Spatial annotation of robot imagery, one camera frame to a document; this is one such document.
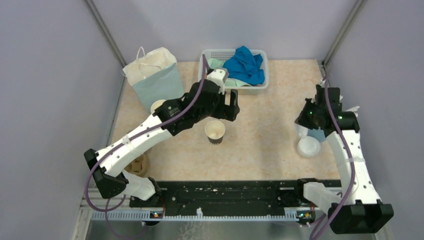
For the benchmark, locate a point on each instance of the mint green cloth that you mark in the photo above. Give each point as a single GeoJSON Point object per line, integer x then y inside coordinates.
{"type": "Point", "coordinates": [214, 63]}

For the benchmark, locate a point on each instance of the white plastic basket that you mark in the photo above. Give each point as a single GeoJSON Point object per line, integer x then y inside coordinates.
{"type": "Point", "coordinates": [223, 54]}

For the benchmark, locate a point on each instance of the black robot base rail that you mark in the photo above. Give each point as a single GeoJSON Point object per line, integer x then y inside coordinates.
{"type": "Point", "coordinates": [227, 201]}

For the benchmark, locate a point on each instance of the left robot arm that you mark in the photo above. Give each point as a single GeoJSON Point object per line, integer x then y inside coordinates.
{"type": "Point", "coordinates": [174, 116]}

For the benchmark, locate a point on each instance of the brown cardboard cup carrier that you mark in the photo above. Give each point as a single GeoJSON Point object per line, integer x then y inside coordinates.
{"type": "Point", "coordinates": [139, 166]}

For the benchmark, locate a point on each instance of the stack of white lids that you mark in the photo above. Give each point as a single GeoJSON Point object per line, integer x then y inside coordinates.
{"type": "Point", "coordinates": [308, 147]}

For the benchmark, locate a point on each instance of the blue cloth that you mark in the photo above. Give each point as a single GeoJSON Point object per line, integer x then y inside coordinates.
{"type": "Point", "coordinates": [245, 66]}

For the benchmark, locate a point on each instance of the blue straw holder cup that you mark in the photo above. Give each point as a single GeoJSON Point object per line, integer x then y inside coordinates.
{"type": "Point", "coordinates": [318, 134]}

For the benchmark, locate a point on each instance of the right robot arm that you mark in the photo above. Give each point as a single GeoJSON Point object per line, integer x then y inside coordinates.
{"type": "Point", "coordinates": [359, 210]}

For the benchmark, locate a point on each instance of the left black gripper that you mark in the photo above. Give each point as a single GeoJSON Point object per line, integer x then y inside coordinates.
{"type": "Point", "coordinates": [227, 112]}

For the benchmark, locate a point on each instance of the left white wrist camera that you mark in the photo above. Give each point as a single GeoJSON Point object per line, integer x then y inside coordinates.
{"type": "Point", "coordinates": [219, 77]}

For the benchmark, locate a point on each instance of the pale blue paper bag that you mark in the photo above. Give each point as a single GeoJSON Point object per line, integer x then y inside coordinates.
{"type": "Point", "coordinates": [154, 76]}

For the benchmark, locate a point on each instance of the stack of paper cups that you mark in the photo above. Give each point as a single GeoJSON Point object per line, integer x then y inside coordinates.
{"type": "Point", "coordinates": [156, 105]}

